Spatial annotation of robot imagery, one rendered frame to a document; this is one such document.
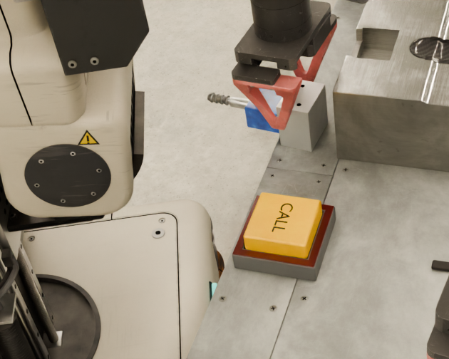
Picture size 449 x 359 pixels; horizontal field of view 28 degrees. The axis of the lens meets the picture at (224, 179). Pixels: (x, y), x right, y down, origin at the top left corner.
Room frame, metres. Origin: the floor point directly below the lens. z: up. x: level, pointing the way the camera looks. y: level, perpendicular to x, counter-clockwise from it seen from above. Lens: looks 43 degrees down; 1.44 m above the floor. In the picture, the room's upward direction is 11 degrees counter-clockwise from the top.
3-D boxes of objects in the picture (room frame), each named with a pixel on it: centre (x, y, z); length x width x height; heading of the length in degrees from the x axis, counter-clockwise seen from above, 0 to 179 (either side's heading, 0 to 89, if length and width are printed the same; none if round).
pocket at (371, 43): (0.74, -0.18, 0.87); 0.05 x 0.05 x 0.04; 64
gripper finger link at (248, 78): (0.71, -0.07, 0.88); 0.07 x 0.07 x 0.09; 57
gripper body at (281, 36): (0.74, -0.09, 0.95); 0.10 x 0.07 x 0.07; 147
